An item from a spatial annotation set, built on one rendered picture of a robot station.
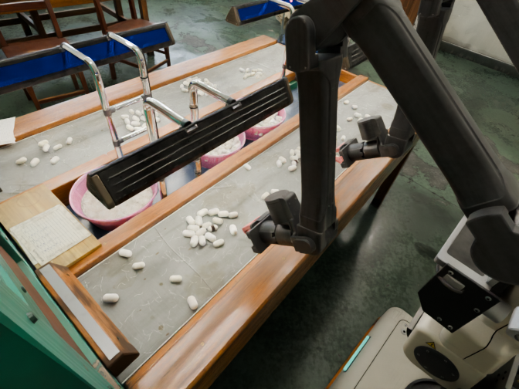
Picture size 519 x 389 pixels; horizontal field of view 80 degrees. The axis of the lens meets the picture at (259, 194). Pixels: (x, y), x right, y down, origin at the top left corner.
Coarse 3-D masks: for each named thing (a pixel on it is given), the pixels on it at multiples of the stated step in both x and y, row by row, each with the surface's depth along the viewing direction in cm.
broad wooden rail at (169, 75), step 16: (224, 48) 188; (240, 48) 190; (256, 48) 194; (176, 64) 167; (192, 64) 169; (208, 64) 171; (128, 80) 150; (160, 80) 153; (176, 80) 158; (80, 96) 136; (96, 96) 138; (112, 96) 139; (128, 96) 142; (48, 112) 126; (64, 112) 127; (80, 112) 129; (16, 128) 117; (32, 128) 118; (48, 128) 122
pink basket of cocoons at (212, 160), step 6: (240, 138) 131; (204, 156) 117; (210, 156) 116; (216, 156) 117; (222, 156) 118; (228, 156) 120; (204, 162) 121; (210, 162) 121; (216, 162) 121; (210, 168) 125
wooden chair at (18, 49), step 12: (48, 0) 229; (0, 12) 218; (48, 12) 235; (0, 36) 222; (60, 36) 245; (12, 48) 226; (24, 48) 229; (36, 48) 231; (48, 48) 233; (84, 84) 247; (60, 96) 241; (36, 108) 235
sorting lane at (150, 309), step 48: (384, 96) 169; (288, 144) 131; (336, 144) 134; (240, 192) 109; (144, 240) 91; (240, 240) 95; (96, 288) 80; (144, 288) 81; (192, 288) 83; (144, 336) 73
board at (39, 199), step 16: (32, 192) 95; (48, 192) 96; (0, 208) 90; (16, 208) 90; (32, 208) 91; (48, 208) 92; (16, 224) 87; (16, 240) 83; (96, 240) 86; (64, 256) 81; (80, 256) 82
